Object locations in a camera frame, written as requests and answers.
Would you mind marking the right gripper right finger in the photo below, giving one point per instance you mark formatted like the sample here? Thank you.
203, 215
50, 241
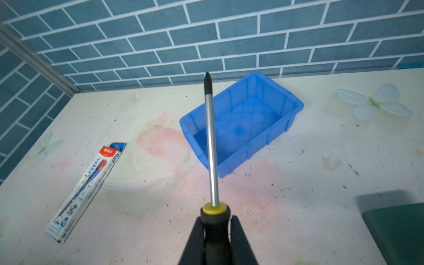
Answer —
241, 250

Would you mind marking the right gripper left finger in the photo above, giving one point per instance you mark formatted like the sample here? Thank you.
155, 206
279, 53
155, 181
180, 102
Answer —
193, 253

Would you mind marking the black yellow screwdriver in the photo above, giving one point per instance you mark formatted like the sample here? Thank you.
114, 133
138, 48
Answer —
214, 215

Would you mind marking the blue plastic bin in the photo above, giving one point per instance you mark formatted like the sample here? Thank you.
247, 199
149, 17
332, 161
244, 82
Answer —
249, 115

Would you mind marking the white pen package box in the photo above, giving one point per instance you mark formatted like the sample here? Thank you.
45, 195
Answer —
86, 188

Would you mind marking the dark green flat block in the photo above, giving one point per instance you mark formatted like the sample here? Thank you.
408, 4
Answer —
398, 232

